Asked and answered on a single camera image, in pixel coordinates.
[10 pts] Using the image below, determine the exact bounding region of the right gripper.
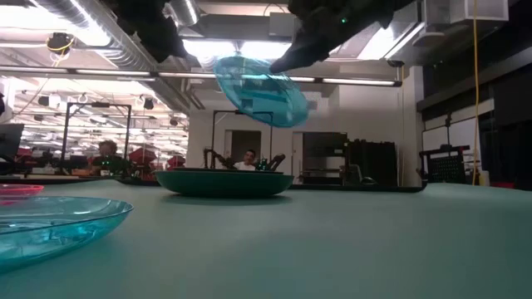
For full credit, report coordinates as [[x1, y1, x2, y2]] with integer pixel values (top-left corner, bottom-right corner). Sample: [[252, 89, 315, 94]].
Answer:
[[269, 0, 416, 75]]

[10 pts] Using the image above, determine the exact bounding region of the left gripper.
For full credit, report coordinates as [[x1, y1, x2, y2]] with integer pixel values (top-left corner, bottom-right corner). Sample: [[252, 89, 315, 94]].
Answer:
[[103, 0, 188, 63]]

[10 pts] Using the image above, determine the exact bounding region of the transparent blue plate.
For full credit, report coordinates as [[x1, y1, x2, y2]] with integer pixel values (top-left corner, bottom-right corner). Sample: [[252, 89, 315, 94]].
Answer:
[[213, 55, 310, 129], [0, 196, 134, 274]]

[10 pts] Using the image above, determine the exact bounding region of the dark grey plate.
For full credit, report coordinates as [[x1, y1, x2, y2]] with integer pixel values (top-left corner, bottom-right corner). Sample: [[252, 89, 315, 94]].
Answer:
[[172, 167, 286, 174]]

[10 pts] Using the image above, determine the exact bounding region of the transparent pink plate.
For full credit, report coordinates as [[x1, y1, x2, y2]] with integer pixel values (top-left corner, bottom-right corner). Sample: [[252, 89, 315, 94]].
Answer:
[[0, 184, 45, 207]]

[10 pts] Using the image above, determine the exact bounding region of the bright ceiling light panel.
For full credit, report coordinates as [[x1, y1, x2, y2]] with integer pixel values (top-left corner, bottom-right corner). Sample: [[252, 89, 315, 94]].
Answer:
[[182, 39, 292, 60]]

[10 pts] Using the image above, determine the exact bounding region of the dark shelf unit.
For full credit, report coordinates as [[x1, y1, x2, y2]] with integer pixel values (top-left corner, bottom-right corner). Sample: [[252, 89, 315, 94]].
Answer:
[[302, 131, 348, 184]]

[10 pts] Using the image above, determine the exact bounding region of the dark door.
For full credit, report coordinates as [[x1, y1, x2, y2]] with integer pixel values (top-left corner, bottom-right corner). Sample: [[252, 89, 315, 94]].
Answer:
[[230, 130, 262, 165]]

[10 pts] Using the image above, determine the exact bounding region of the red machine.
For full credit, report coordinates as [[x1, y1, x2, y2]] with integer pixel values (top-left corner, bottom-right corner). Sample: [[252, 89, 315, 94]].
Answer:
[[165, 154, 187, 171], [127, 147, 158, 175]]

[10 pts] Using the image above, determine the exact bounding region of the person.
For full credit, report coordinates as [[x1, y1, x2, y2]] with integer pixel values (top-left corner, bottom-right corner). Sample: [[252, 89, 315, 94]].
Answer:
[[233, 149, 259, 171], [91, 140, 126, 175]]

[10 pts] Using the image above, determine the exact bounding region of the black cabinet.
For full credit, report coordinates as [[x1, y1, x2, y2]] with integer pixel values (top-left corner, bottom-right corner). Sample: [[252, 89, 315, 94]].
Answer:
[[347, 140, 398, 187]]

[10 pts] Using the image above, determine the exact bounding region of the large dark green plate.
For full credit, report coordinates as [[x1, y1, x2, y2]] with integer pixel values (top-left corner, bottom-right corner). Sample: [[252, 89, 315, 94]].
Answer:
[[154, 168, 295, 199]]

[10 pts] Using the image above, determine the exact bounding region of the black pegboard cart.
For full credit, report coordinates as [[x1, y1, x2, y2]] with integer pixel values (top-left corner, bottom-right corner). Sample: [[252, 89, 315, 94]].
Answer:
[[418, 144, 471, 184]]

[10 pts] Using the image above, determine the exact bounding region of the dark monitor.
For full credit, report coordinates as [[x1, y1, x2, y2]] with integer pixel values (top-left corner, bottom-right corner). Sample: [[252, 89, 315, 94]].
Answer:
[[0, 123, 25, 161]]

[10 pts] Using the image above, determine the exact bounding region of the green table mat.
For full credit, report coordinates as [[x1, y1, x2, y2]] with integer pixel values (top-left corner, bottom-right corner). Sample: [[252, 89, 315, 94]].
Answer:
[[0, 179, 532, 299]]

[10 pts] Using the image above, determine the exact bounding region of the silver air duct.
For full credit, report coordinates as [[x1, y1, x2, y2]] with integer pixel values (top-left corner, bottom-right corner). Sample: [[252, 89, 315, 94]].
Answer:
[[37, 0, 195, 113]]

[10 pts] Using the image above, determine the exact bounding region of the long ceiling light rail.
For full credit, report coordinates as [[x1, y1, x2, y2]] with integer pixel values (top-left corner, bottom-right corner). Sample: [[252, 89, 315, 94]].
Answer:
[[0, 65, 402, 87]]

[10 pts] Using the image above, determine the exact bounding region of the black gantry frame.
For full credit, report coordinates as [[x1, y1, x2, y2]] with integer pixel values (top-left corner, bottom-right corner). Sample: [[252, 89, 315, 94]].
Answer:
[[210, 109, 274, 169], [61, 101, 132, 175]]

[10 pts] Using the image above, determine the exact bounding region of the black ceiling camera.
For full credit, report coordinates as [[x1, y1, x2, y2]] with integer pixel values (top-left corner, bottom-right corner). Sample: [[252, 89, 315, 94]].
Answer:
[[46, 32, 75, 56]]

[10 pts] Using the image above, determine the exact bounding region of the white ceiling duct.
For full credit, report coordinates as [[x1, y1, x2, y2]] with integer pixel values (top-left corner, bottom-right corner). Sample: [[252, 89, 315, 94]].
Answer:
[[413, 0, 510, 47]]

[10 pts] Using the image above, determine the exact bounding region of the hanging yellow cable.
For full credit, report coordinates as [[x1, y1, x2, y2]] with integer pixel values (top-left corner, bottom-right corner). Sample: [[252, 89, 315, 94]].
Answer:
[[471, 0, 480, 186]]

